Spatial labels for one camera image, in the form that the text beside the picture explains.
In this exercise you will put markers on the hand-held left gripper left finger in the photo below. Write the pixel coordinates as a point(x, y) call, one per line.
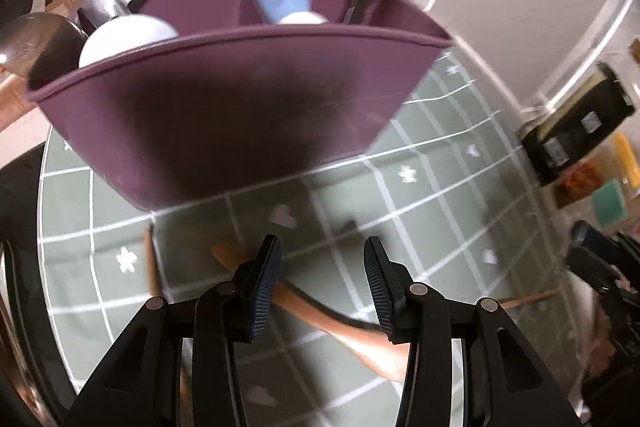
point(262, 294)

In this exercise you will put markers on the green checked counter mat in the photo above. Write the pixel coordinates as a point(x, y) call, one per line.
point(450, 187)

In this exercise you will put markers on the black box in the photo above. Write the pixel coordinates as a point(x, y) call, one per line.
point(575, 127)

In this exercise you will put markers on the purple plastic utensil holder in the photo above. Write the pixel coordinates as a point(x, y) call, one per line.
point(225, 107)

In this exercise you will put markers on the wooden spoon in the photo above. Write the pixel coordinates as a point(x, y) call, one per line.
point(320, 317)

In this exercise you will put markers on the wooden chopstick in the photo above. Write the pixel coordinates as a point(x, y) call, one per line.
point(151, 262)
point(530, 299)

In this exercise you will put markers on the clear jar with red contents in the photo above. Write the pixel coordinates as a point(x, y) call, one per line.
point(577, 182)

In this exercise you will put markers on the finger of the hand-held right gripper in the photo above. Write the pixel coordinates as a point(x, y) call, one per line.
point(592, 238)

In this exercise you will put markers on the person's right hand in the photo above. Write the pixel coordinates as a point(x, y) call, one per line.
point(604, 337)

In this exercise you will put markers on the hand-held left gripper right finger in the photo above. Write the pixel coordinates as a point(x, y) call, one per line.
point(380, 294)

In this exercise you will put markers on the yellow packet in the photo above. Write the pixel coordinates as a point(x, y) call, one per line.
point(627, 162)

